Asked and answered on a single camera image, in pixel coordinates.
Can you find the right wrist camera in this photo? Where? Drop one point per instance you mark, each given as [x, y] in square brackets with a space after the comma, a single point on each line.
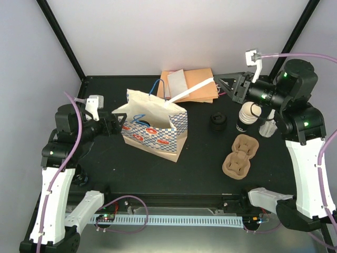
[253, 58]

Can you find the white slotted cable duct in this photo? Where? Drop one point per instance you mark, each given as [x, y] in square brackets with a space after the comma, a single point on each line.
[169, 220]

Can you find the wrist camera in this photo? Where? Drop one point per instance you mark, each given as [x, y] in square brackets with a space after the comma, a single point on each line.
[92, 105]
[253, 58]

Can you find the stack of orange paper bags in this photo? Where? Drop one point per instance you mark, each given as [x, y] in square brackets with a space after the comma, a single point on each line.
[206, 94]

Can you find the jar of straws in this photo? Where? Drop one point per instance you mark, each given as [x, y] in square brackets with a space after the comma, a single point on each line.
[268, 128]

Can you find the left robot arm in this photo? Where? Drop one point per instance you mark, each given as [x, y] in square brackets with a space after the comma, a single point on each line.
[50, 230]

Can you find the stack of paper cups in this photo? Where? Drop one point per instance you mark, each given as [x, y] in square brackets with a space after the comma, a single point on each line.
[248, 115]

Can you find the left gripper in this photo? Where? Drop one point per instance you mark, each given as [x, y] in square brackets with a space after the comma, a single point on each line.
[116, 128]

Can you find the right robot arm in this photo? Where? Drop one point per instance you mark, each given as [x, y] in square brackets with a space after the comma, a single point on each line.
[303, 129]

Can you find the blue checkered paper bag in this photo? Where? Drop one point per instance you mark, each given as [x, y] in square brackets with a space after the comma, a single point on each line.
[168, 131]

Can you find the brown cardboard cup carrier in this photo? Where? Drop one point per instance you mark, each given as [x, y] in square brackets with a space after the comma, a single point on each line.
[237, 164]

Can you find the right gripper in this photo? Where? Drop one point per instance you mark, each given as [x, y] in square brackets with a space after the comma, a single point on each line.
[243, 79]

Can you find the stack of black lids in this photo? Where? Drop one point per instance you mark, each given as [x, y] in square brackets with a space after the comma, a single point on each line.
[218, 121]

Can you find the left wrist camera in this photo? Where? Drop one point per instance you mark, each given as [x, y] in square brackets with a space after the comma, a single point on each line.
[92, 105]

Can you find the white straw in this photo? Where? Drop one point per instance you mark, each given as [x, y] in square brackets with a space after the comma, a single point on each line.
[189, 91]

